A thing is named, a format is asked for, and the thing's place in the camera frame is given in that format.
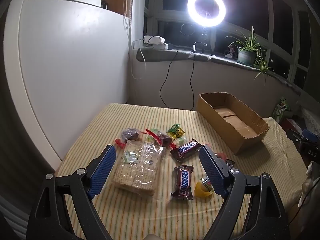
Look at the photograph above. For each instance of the potted spider plant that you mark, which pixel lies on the potted spider plant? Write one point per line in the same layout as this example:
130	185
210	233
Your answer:
246	55

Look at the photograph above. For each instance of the small figurine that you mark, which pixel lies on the small figurine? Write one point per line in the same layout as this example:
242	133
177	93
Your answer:
231	51

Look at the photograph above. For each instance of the white lace cloth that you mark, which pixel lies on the white lace cloth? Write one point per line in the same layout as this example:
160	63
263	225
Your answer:
311	117

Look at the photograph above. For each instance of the white power adapter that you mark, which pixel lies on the white power adapter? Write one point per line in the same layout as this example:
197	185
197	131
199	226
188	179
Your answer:
153	41

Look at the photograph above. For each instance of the white cabinet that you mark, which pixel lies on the white cabinet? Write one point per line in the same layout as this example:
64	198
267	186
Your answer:
75	55

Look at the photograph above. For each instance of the yellow jelly cup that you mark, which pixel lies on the yellow jelly cup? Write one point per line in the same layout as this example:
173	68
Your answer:
201	191

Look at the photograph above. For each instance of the brown chocolate bar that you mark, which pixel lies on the brown chocolate bar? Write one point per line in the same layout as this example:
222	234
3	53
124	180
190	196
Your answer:
183	182
185	150

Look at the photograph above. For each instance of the clear cracker packet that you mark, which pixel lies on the clear cracker packet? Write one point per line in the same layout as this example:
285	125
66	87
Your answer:
137	170

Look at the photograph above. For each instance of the small silver red packet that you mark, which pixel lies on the small silver red packet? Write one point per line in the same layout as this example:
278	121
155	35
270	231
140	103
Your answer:
229	162

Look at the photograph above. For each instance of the white crumpled cloth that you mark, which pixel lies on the white crumpled cloth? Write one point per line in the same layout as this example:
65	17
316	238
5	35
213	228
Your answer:
311	180

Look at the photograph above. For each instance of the clear green candy packet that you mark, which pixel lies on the clear green candy packet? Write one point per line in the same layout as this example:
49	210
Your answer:
181	141

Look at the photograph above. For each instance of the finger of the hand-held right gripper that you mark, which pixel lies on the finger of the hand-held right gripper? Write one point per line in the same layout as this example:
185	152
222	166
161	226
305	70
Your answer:
306	131
297	138

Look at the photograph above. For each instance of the brown cardboard box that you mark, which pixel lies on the brown cardboard box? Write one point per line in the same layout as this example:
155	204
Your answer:
235	123

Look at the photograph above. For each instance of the striped yellow tablecloth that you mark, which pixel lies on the striped yellow tablecloth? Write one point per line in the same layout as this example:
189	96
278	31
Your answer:
140	115

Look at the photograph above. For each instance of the red box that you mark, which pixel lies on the red box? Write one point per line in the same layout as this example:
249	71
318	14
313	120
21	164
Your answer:
291	126

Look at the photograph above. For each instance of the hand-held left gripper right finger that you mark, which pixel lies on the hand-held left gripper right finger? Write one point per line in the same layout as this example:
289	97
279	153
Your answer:
212	170

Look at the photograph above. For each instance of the clear red dried date packet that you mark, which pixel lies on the clear red dried date packet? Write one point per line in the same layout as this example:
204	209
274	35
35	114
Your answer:
130	134
163	138

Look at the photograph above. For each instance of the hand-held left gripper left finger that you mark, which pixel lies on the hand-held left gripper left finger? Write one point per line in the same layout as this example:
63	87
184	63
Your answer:
103	172

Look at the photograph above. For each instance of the green snack bag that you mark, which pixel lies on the green snack bag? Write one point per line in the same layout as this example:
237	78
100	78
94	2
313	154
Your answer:
281	108

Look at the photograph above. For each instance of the white window frame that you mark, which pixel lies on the white window frame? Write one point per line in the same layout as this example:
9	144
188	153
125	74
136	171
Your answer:
160	13

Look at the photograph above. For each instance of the green yellow candy wrapper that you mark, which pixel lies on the green yellow candy wrapper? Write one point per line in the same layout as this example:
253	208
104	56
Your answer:
175	130

